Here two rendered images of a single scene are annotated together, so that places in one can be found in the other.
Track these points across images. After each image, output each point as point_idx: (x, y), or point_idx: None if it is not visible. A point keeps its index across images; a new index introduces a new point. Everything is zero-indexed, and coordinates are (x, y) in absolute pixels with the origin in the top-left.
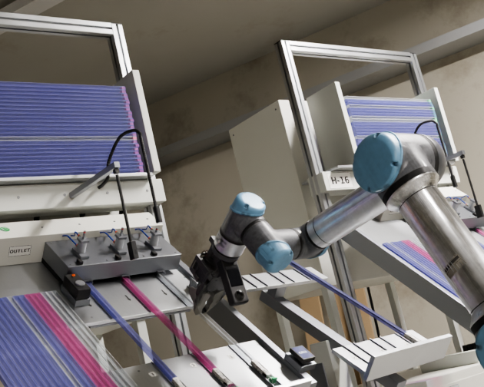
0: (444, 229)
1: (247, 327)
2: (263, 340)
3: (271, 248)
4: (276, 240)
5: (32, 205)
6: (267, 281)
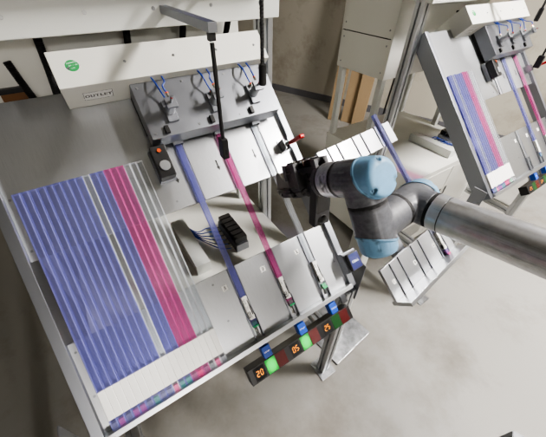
0: None
1: None
2: (327, 230)
3: (379, 249)
4: (388, 240)
5: (107, 25)
6: (348, 155)
